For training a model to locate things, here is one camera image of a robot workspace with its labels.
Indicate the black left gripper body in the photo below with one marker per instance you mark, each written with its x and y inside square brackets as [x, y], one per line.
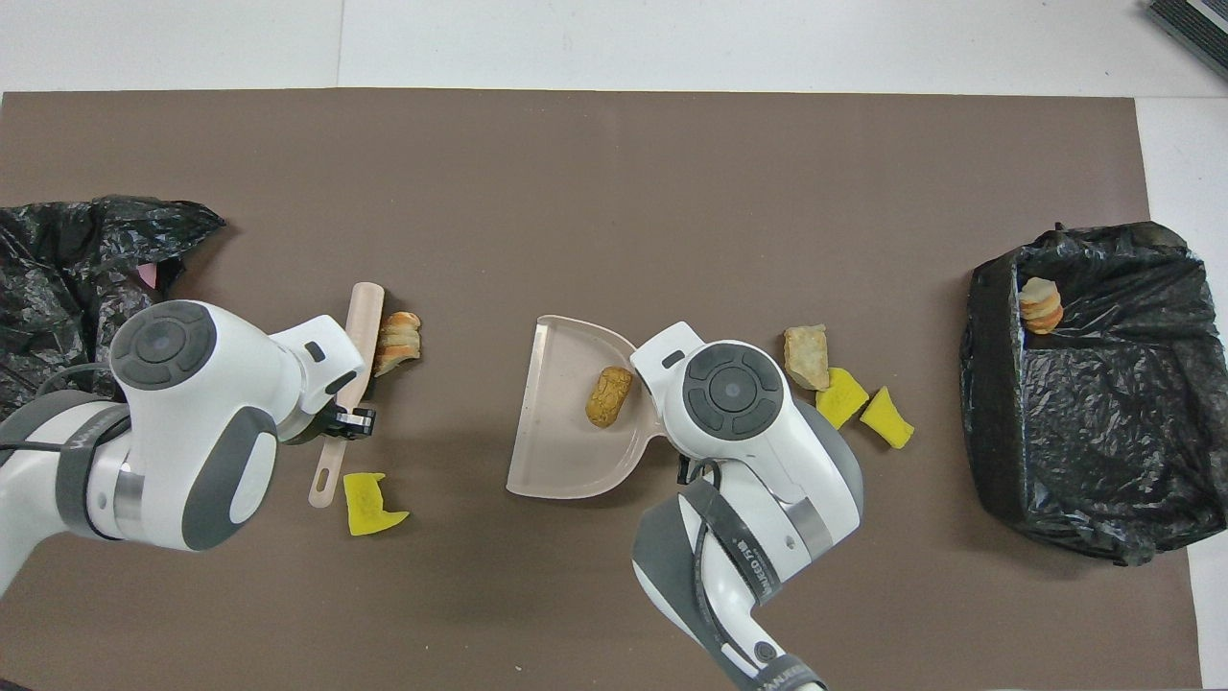
[350, 422]

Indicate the notched yellow sponge piece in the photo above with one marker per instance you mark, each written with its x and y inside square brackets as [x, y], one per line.
[365, 504]

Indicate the striped croissant bread piece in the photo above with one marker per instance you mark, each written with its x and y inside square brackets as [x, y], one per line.
[398, 341]

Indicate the beige hand brush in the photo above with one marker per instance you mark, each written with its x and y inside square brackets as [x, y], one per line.
[366, 317]

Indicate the beige plastic dustpan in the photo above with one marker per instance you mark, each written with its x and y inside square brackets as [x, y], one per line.
[566, 451]

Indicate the brown oval bread loaf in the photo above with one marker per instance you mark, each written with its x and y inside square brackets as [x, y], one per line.
[609, 396]

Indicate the pale crusty bread chunk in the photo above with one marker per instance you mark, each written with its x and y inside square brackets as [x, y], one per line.
[806, 357]

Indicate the yellow sponge wedge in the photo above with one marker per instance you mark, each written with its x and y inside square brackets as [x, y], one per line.
[887, 418]
[844, 398]

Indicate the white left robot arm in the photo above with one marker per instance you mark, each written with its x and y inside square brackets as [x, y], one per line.
[211, 413]

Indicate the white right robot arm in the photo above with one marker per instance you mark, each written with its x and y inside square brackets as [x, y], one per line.
[767, 470]

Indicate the black bag-lined pink bin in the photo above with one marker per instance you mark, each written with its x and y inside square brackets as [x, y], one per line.
[58, 259]

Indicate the brown table mat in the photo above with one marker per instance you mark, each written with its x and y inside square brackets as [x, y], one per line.
[576, 192]

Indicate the small striped bread roll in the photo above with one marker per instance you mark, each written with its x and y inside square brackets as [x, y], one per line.
[1041, 305]

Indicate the dark grey ribbed panel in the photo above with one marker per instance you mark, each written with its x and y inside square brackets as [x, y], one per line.
[1190, 24]

